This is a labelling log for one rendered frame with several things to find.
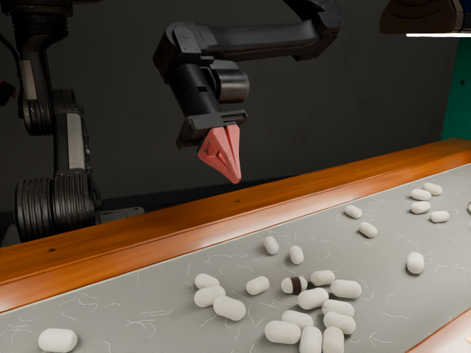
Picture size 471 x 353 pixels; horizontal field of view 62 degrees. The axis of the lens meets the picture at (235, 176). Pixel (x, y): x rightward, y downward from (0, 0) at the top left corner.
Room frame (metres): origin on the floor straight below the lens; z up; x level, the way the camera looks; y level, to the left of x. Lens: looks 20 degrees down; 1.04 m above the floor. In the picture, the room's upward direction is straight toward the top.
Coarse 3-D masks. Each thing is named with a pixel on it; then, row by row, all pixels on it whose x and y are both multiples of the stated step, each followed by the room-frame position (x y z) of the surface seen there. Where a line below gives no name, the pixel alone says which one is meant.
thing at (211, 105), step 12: (192, 96) 0.59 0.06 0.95; (204, 96) 0.59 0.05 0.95; (180, 108) 0.60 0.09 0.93; (192, 108) 0.58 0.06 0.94; (204, 108) 0.57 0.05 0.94; (216, 108) 0.58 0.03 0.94; (228, 120) 0.57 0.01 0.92; (240, 120) 0.58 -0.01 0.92; (180, 132) 0.55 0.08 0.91; (180, 144) 0.55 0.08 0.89; (192, 144) 0.57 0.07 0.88
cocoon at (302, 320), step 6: (288, 312) 0.34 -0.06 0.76; (294, 312) 0.34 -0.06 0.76; (300, 312) 0.35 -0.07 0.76; (282, 318) 0.34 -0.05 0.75; (288, 318) 0.34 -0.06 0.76; (294, 318) 0.34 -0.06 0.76; (300, 318) 0.34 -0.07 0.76; (306, 318) 0.34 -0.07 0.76; (300, 324) 0.33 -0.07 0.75; (306, 324) 0.33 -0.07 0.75; (312, 324) 0.33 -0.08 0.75
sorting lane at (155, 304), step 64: (384, 192) 0.74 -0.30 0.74; (448, 192) 0.74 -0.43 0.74; (192, 256) 0.49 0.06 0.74; (256, 256) 0.49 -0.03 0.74; (320, 256) 0.49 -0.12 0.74; (384, 256) 0.49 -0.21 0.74; (448, 256) 0.49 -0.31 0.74; (0, 320) 0.35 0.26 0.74; (64, 320) 0.35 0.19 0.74; (128, 320) 0.35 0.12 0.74; (192, 320) 0.35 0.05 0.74; (256, 320) 0.35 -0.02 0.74; (320, 320) 0.35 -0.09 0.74; (384, 320) 0.35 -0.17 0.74; (448, 320) 0.35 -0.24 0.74
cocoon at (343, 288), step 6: (336, 282) 0.40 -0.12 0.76; (342, 282) 0.40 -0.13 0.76; (348, 282) 0.40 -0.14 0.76; (354, 282) 0.40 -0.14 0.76; (336, 288) 0.39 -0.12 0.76; (342, 288) 0.39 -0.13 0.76; (348, 288) 0.39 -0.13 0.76; (354, 288) 0.39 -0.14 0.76; (360, 288) 0.39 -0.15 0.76; (336, 294) 0.39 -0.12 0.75; (342, 294) 0.39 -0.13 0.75; (348, 294) 0.39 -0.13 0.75; (354, 294) 0.39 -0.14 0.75
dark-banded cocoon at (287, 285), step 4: (284, 280) 0.41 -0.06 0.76; (288, 280) 0.40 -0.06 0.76; (304, 280) 0.41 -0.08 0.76; (284, 284) 0.40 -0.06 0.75; (288, 284) 0.40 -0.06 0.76; (304, 284) 0.40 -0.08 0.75; (284, 288) 0.40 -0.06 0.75; (288, 288) 0.40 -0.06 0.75; (292, 288) 0.40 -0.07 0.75; (304, 288) 0.40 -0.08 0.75; (288, 292) 0.40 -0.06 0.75
